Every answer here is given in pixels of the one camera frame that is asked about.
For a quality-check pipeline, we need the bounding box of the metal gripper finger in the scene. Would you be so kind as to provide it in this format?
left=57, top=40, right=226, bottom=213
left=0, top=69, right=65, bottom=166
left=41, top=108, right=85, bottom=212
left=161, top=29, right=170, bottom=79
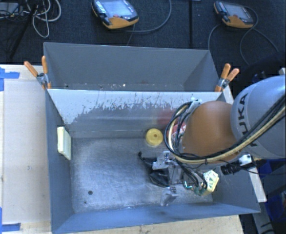
left=160, top=186, right=179, bottom=207
left=152, top=151, right=171, bottom=170

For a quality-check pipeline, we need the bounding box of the black crumpled cloth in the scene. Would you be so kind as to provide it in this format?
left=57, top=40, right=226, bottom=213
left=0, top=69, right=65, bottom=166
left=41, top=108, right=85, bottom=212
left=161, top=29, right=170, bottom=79
left=138, top=151, right=171, bottom=188

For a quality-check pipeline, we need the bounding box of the yellow round disc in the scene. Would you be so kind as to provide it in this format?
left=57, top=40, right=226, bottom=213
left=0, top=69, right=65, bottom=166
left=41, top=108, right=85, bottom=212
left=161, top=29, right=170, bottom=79
left=145, top=128, right=164, bottom=147

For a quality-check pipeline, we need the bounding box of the grey metal bin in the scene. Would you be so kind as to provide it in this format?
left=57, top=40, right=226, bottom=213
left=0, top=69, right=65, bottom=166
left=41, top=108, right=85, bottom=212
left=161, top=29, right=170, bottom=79
left=42, top=42, right=262, bottom=234

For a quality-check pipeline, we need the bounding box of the pale yellow flat block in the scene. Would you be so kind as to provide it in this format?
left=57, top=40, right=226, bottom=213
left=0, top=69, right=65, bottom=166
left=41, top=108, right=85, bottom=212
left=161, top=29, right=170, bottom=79
left=57, top=126, right=72, bottom=161

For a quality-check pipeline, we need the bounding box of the black cylinder on white bracket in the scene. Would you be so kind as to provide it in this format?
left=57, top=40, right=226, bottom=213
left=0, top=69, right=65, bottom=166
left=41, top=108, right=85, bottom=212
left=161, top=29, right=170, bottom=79
left=220, top=154, right=253, bottom=176

